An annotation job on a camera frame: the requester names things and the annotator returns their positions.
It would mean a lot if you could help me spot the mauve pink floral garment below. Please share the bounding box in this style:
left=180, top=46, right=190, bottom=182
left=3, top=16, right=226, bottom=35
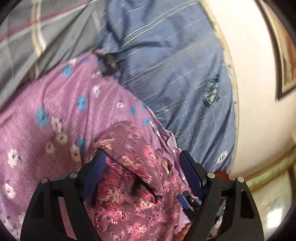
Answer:
left=93, top=121, right=189, bottom=240

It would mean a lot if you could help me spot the red shiny plastic bag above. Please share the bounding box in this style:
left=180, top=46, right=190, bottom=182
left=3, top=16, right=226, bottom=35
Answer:
left=215, top=170, right=229, bottom=180

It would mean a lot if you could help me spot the purple floral bed sheet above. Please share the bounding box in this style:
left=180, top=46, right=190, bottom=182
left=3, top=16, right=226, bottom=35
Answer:
left=1, top=54, right=179, bottom=238

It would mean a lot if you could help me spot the small black object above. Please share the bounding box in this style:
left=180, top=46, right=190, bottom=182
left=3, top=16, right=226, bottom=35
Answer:
left=99, top=53, right=120, bottom=76

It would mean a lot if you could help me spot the grey plaid star blanket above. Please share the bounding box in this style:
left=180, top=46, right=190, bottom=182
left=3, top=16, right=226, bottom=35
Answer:
left=1, top=1, right=106, bottom=105

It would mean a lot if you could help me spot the blue plaid bed cover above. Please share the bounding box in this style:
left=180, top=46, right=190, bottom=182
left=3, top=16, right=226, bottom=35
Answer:
left=101, top=1, right=236, bottom=172

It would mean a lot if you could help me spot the framed picture on wall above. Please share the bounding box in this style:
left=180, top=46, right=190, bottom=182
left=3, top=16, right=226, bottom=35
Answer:
left=256, top=1, right=295, bottom=100

